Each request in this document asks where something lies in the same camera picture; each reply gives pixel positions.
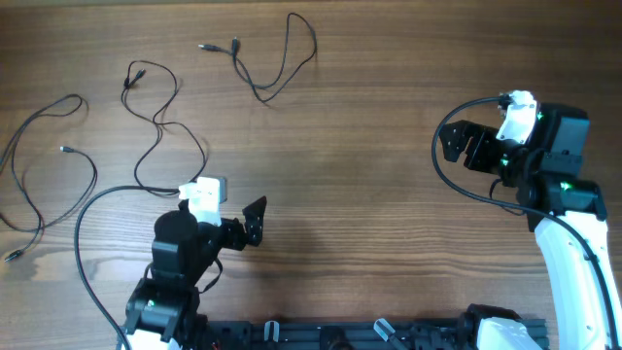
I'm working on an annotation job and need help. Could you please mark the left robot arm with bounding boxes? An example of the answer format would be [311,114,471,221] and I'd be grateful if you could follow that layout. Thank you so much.
[118,196,267,349]

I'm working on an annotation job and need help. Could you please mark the thin black USB cable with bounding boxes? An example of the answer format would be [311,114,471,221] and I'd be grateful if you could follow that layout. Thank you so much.
[119,59,209,197]

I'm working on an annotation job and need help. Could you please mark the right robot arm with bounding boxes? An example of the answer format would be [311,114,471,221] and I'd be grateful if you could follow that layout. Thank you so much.
[432,91,621,349]

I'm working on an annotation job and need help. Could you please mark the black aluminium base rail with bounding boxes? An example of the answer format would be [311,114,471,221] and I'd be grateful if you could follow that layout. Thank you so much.
[195,320,470,350]

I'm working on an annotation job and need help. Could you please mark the black left camera cable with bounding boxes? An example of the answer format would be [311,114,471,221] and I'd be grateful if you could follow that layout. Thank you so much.
[73,184,182,350]

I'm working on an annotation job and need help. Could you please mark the black right camera cable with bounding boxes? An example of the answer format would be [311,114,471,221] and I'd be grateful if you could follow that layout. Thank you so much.
[430,94,620,350]

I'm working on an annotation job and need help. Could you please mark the black camera cable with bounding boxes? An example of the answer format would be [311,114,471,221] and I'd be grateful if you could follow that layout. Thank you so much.
[430,94,620,350]
[73,184,182,350]

